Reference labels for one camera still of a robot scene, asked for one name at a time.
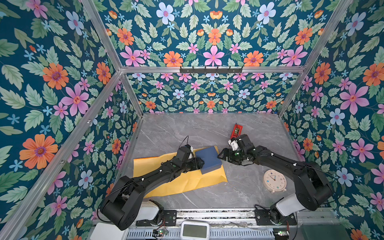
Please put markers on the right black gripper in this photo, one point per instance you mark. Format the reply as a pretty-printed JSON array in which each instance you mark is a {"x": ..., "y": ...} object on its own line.
[{"x": 224, "y": 151}]

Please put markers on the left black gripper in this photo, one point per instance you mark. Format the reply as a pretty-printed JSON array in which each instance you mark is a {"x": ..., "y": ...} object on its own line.
[{"x": 196, "y": 166}]

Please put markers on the blue gift box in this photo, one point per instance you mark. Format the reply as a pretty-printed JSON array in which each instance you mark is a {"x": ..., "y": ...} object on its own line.
[{"x": 210, "y": 158}]

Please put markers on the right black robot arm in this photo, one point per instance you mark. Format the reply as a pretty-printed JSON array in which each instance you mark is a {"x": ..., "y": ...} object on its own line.
[{"x": 312, "y": 188}]

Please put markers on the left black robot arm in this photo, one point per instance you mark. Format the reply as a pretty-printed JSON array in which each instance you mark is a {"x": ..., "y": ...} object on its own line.
[{"x": 121, "y": 207}]

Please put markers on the white box bottom left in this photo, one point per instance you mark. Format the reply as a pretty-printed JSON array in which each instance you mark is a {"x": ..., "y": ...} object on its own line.
[{"x": 104, "y": 231}]

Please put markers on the red tape dispenser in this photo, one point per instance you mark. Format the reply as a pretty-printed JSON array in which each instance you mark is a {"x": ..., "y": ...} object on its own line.
[{"x": 236, "y": 132}]

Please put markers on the white round clock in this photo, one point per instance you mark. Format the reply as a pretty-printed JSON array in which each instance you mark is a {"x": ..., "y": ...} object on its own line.
[{"x": 274, "y": 181}]

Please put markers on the white display device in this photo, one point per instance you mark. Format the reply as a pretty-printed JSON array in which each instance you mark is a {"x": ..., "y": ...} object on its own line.
[{"x": 195, "y": 230}]

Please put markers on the green mat bottom right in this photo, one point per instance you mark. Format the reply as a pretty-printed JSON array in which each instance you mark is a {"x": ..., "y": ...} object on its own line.
[{"x": 324, "y": 232}]

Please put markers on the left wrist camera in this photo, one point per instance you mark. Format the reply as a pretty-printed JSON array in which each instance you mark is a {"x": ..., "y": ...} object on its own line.
[{"x": 189, "y": 151}]

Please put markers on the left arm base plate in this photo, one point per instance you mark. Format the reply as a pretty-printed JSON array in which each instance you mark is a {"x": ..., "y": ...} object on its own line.
[{"x": 166, "y": 218}]

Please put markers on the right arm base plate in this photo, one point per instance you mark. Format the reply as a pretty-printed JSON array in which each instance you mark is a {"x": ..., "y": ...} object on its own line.
[{"x": 266, "y": 217}]

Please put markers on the black hook rail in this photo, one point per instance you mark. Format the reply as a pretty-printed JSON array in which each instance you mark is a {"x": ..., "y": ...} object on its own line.
[{"x": 211, "y": 70}]

